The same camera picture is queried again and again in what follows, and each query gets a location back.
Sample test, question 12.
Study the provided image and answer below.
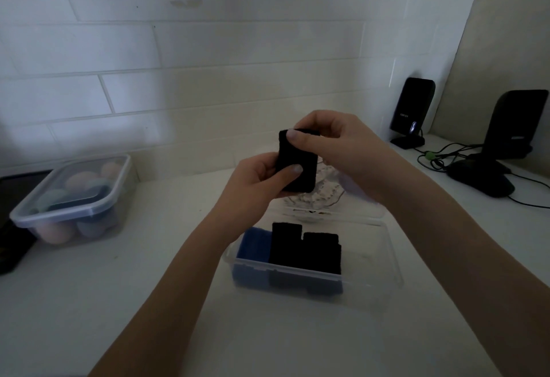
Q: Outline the person's left hand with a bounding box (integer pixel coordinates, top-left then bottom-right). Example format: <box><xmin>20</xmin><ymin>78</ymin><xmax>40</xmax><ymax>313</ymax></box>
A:
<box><xmin>210</xmin><ymin>151</ymin><xmax>304</xmax><ymax>245</ymax></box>

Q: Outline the person's right hand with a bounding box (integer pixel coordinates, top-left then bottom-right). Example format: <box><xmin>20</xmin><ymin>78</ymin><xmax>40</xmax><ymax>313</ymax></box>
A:
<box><xmin>286</xmin><ymin>110</ymin><xmax>410</xmax><ymax>204</ymax></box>

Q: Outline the black sponge pad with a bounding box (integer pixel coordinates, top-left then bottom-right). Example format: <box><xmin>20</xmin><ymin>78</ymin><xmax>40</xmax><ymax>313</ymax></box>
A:
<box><xmin>300</xmin><ymin>231</ymin><xmax>344</xmax><ymax>298</ymax></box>
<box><xmin>275</xmin><ymin>128</ymin><xmax>321</xmax><ymax>194</ymax></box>
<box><xmin>269</xmin><ymin>222</ymin><xmax>304</xmax><ymax>291</ymax></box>

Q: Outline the person's right forearm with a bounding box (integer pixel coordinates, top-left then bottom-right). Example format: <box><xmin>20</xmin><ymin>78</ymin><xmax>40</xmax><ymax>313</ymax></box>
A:
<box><xmin>375</xmin><ymin>160</ymin><xmax>550</xmax><ymax>377</ymax></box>

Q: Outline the person's left forearm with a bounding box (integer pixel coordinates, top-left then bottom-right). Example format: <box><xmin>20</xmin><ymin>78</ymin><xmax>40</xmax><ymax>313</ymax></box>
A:
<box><xmin>87</xmin><ymin>214</ymin><xmax>241</xmax><ymax>377</ymax></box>

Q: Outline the clear plastic container lid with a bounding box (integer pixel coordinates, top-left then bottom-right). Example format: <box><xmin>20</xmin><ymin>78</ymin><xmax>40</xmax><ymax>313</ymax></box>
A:
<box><xmin>280</xmin><ymin>164</ymin><xmax>387</xmax><ymax>219</ymax></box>

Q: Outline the blue sponge pad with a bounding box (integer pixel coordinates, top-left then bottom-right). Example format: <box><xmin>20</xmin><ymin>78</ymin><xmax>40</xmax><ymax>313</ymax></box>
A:
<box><xmin>232</xmin><ymin>227</ymin><xmax>274</xmax><ymax>291</ymax></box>

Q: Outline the black speaker with light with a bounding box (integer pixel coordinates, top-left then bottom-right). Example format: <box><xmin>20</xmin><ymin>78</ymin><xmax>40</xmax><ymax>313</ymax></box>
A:
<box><xmin>389</xmin><ymin>77</ymin><xmax>436</xmax><ymax>150</ymax></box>

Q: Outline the open clear plastic container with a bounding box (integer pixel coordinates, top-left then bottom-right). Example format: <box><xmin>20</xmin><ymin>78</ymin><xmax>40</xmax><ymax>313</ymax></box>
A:
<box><xmin>223</xmin><ymin>206</ymin><xmax>405</xmax><ymax>311</ymax></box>

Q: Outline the black computer mouse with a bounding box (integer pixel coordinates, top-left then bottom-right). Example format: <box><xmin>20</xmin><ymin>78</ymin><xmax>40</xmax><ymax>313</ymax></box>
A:
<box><xmin>446</xmin><ymin>159</ymin><xmax>516</xmax><ymax>198</ymax></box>

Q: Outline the pile of pastel makeup sponges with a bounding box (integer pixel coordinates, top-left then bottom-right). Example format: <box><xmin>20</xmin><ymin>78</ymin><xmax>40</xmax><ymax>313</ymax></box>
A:
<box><xmin>30</xmin><ymin>161</ymin><xmax>125</xmax><ymax>245</ymax></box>

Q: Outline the lidded clear plastic container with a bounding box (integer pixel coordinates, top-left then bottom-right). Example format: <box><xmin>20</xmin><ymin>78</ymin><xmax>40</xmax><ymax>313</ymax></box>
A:
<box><xmin>9</xmin><ymin>154</ymin><xmax>132</xmax><ymax>247</ymax></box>

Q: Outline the black flat device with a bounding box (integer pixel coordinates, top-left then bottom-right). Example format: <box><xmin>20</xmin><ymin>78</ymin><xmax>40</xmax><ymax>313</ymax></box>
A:
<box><xmin>0</xmin><ymin>170</ymin><xmax>53</xmax><ymax>275</ymax></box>

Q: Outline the black coiled cable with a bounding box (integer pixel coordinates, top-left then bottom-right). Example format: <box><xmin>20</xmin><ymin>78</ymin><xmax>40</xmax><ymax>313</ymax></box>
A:
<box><xmin>417</xmin><ymin>142</ymin><xmax>488</xmax><ymax>172</ymax></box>

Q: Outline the black mouse cable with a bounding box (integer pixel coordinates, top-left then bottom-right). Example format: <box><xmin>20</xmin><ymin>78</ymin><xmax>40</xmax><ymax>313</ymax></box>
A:
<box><xmin>506</xmin><ymin>172</ymin><xmax>550</xmax><ymax>210</ymax></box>

